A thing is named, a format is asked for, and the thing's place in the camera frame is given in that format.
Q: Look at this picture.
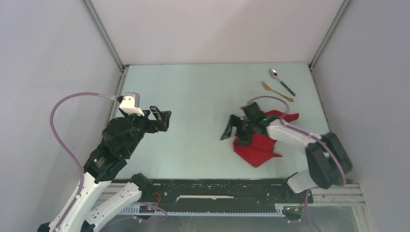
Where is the silver spoon blue handle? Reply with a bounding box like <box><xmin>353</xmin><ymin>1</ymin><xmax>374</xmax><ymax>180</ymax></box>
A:
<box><xmin>269</xmin><ymin>69</ymin><xmax>296</xmax><ymax>96</ymax></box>

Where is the corner aluminium profile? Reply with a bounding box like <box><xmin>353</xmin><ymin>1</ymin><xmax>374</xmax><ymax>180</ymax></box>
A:
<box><xmin>80</xmin><ymin>0</ymin><xmax>130</xmax><ymax>129</ymax></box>
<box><xmin>308</xmin><ymin>0</ymin><xmax>352</xmax><ymax>130</ymax></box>

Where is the gold fork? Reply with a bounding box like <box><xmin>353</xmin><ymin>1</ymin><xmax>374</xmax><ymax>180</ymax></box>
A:
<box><xmin>261</xmin><ymin>81</ymin><xmax>294</xmax><ymax>102</ymax></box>

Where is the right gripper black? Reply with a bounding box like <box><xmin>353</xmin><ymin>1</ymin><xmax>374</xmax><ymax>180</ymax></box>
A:
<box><xmin>220</xmin><ymin>114</ymin><xmax>255</xmax><ymax>147</ymax></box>

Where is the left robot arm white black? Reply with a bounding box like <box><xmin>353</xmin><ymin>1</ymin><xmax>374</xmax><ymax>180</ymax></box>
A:
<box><xmin>38</xmin><ymin>106</ymin><xmax>172</xmax><ymax>232</ymax></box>

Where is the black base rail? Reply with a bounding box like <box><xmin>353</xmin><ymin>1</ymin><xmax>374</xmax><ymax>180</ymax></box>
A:
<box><xmin>112</xmin><ymin>178</ymin><xmax>314</xmax><ymax>215</ymax></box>

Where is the red cloth napkin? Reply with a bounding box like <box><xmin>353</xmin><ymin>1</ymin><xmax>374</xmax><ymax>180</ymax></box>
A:
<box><xmin>233</xmin><ymin>110</ymin><xmax>283</xmax><ymax>168</ymax></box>

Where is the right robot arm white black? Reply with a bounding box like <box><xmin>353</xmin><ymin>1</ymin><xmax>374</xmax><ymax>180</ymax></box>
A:
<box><xmin>220</xmin><ymin>102</ymin><xmax>352</xmax><ymax>202</ymax></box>

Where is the aluminium frame rail front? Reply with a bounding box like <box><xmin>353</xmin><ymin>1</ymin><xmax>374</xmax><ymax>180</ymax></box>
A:
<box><xmin>93</xmin><ymin>184</ymin><xmax>366</xmax><ymax>218</ymax></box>

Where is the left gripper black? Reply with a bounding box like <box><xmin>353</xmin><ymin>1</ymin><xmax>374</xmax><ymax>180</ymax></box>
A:
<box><xmin>124</xmin><ymin>105</ymin><xmax>172</xmax><ymax>156</ymax></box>

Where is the left corner aluminium profile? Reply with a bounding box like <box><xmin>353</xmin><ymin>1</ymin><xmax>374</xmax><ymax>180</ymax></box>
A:
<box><xmin>80</xmin><ymin>0</ymin><xmax>130</xmax><ymax>129</ymax></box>

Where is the right corner aluminium profile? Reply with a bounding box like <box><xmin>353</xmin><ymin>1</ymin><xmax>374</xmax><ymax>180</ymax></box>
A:
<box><xmin>308</xmin><ymin>0</ymin><xmax>352</xmax><ymax>130</ymax></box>

